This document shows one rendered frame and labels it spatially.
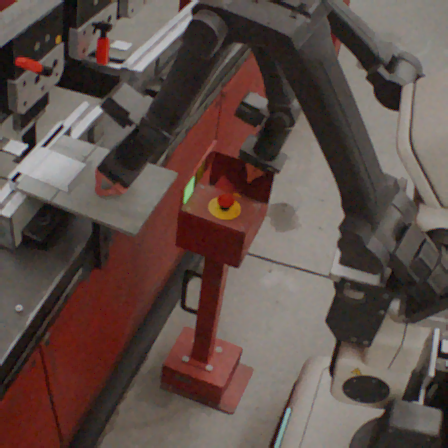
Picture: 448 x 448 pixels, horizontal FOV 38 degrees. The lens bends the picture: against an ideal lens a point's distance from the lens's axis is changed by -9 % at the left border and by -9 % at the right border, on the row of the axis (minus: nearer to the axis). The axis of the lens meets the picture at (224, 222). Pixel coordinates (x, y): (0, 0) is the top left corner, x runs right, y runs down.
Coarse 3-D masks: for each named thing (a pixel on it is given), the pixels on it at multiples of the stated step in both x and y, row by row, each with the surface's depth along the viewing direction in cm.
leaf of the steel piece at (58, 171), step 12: (48, 156) 131; (60, 156) 131; (36, 168) 128; (48, 168) 128; (60, 168) 129; (72, 168) 129; (84, 168) 127; (48, 180) 126; (60, 180) 126; (72, 180) 124
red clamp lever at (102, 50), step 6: (96, 24) 123; (102, 24) 122; (108, 24) 122; (102, 30) 123; (108, 30) 122; (102, 36) 124; (102, 42) 125; (108, 42) 125; (102, 48) 126; (108, 48) 126; (96, 54) 127; (102, 54) 127; (102, 60) 128; (108, 60) 129
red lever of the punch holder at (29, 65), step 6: (18, 60) 99; (24, 60) 99; (30, 60) 101; (18, 66) 100; (24, 66) 99; (30, 66) 101; (36, 66) 103; (42, 66) 107; (48, 66) 107; (36, 72) 104; (42, 72) 106; (48, 72) 107
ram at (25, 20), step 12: (0, 0) 91; (12, 0) 94; (48, 0) 105; (60, 0) 109; (0, 12) 93; (36, 12) 103; (12, 24) 97; (24, 24) 101; (0, 36) 95; (12, 36) 99
